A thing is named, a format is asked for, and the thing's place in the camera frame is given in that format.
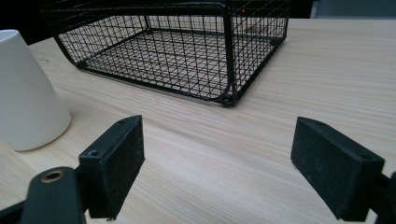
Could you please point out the white cup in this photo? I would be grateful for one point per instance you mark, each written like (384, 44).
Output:
(25, 93)

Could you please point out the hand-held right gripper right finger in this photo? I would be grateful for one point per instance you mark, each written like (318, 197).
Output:
(333, 174)

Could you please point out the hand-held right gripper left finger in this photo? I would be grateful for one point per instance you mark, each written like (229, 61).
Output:
(116, 168)

